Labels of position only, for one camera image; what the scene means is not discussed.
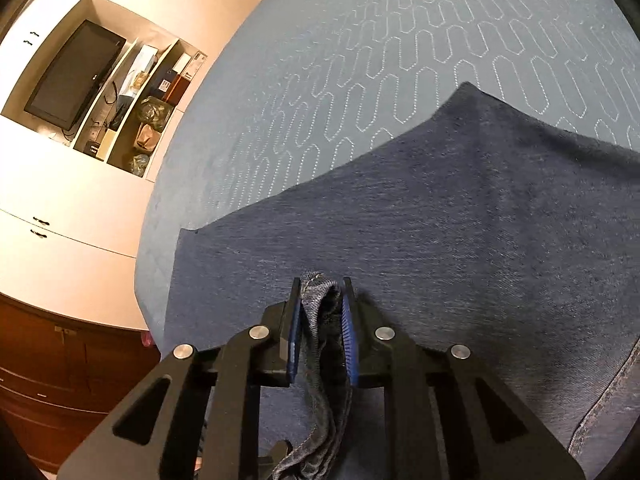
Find blue denim pants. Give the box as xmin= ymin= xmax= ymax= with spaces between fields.
xmin=165 ymin=81 xmax=640 ymax=480

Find green plastic wrapped bag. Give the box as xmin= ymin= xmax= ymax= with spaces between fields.
xmin=137 ymin=96 xmax=176 ymax=126

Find long white box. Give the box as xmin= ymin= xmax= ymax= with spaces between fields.
xmin=127 ymin=44 xmax=160 ymax=83

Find white wardrobe with shelves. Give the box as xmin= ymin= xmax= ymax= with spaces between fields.
xmin=0 ymin=0 xmax=281 ymax=331

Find dark wooden cabinet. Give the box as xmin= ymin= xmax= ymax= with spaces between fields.
xmin=0 ymin=292 xmax=163 ymax=476

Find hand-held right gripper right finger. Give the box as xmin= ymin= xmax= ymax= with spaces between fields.
xmin=342 ymin=277 xmax=586 ymax=480

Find white labelled box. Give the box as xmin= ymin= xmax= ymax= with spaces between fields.
xmin=177 ymin=51 xmax=207 ymax=83

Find tan handbag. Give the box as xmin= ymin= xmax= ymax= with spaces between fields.
xmin=132 ymin=125 xmax=161 ymax=153

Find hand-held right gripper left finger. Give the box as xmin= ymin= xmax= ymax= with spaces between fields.
xmin=57 ymin=278 xmax=303 ymax=480

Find bed with blue quilted cover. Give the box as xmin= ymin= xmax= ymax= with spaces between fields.
xmin=134 ymin=0 xmax=640 ymax=480

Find black flat screen television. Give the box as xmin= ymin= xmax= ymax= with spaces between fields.
xmin=24 ymin=20 xmax=127 ymax=130

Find dark blue box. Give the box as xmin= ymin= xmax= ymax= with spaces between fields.
xmin=155 ymin=67 xmax=183 ymax=101

